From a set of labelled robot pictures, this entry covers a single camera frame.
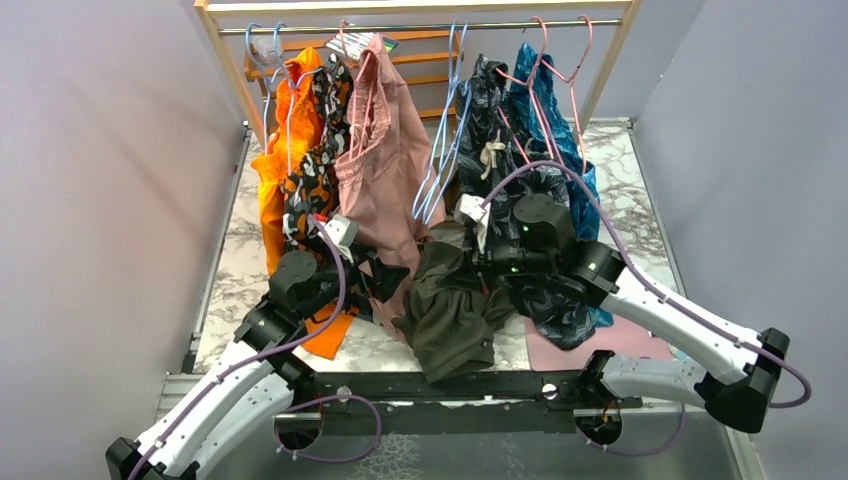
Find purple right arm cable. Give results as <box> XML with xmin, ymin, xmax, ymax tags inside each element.
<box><xmin>480</xmin><ymin>160</ymin><xmax>813</xmax><ymax>411</ymax></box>

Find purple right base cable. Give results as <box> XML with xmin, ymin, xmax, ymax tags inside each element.
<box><xmin>574</xmin><ymin>400</ymin><xmax>687</xmax><ymax>458</ymax></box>

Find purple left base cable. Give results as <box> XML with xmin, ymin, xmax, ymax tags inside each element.
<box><xmin>272</xmin><ymin>395</ymin><xmax>384</xmax><ymax>465</ymax></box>

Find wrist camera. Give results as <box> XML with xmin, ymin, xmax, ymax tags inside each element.
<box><xmin>453</xmin><ymin>194</ymin><xmax>490</xmax><ymax>254</ymax></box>
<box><xmin>316</xmin><ymin>215</ymin><xmax>359</xmax><ymax>263</ymax></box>

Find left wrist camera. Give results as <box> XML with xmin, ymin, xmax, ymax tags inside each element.
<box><xmin>316</xmin><ymin>215</ymin><xmax>359</xmax><ymax>263</ymax></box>

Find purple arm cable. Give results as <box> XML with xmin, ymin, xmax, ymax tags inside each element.
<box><xmin>125</xmin><ymin>215</ymin><xmax>349</xmax><ymax>480</ymax></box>
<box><xmin>480</xmin><ymin>160</ymin><xmax>813</xmax><ymax>411</ymax></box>

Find olive green shorts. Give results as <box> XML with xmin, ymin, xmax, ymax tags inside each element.
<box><xmin>392</xmin><ymin>227</ymin><xmax>515</xmax><ymax>384</ymax></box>

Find orange black camo shorts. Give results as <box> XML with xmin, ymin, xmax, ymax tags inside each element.
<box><xmin>283</xmin><ymin>53</ymin><xmax>353</xmax><ymax>256</ymax></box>

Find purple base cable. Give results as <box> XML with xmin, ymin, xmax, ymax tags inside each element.
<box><xmin>574</xmin><ymin>400</ymin><xmax>687</xmax><ymax>458</ymax></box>
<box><xmin>272</xmin><ymin>395</ymin><xmax>384</xmax><ymax>465</ymax></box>

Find wooden ladder shelf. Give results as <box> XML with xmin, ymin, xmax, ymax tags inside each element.
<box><xmin>244</xmin><ymin>31</ymin><xmax>461</xmax><ymax>123</ymax></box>

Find colourful marker box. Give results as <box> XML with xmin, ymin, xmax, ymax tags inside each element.
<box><xmin>324</xmin><ymin>32</ymin><xmax>400</xmax><ymax>60</ymax></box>

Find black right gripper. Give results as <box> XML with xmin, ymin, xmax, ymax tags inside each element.
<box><xmin>438</xmin><ymin>225</ymin><xmax>555</xmax><ymax>296</ymax></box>

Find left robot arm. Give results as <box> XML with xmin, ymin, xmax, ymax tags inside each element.
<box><xmin>105</xmin><ymin>242</ymin><xmax>409</xmax><ymax>479</ymax></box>

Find pink hanger on pink shorts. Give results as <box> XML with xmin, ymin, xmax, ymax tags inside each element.
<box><xmin>350</xmin><ymin>46</ymin><xmax>375</xmax><ymax>162</ymax></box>

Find blue wire hanger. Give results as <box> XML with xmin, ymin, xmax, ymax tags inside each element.
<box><xmin>411</xmin><ymin>22</ymin><xmax>468</xmax><ymax>224</ymax></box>

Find blue hanger on orange shorts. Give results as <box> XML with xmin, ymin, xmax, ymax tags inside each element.
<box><xmin>245</xmin><ymin>33</ymin><xmax>324</xmax><ymax>182</ymax></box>

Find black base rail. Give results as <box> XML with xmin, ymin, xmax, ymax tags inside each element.
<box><xmin>274</xmin><ymin>370</ymin><xmax>598</xmax><ymax>435</ymax></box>

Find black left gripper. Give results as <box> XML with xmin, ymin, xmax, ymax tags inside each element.
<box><xmin>298</xmin><ymin>242</ymin><xmax>409</xmax><ymax>321</ymax></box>

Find black shark print shorts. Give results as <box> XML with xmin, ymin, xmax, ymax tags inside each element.
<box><xmin>456</xmin><ymin>55</ymin><xmax>596</xmax><ymax>350</ymax></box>

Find pink mat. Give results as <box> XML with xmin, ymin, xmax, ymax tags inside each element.
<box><xmin>523</xmin><ymin>317</ymin><xmax>677</xmax><ymax>372</ymax></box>

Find metal hanging rod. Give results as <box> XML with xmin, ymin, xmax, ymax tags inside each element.
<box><xmin>217</xmin><ymin>19</ymin><xmax>623</xmax><ymax>36</ymax></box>

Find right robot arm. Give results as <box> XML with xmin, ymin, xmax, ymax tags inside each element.
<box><xmin>457</xmin><ymin>194</ymin><xmax>790</xmax><ymax>434</ymax></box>

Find dusty pink shorts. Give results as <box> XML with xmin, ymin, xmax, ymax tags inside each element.
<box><xmin>334</xmin><ymin>33</ymin><xmax>448</xmax><ymax>342</ymax></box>

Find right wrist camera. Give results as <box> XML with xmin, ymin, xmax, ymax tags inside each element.
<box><xmin>453</xmin><ymin>194</ymin><xmax>490</xmax><ymax>254</ymax></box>

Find blue shark print shorts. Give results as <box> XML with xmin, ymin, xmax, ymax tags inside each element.
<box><xmin>509</xmin><ymin>43</ymin><xmax>614</xmax><ymax>343</ymax></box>

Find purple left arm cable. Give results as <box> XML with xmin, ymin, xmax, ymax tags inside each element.
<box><xmin>125</xmin><ymin>215</ymin><xmax>349</xmax><ymax>480</ymax></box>

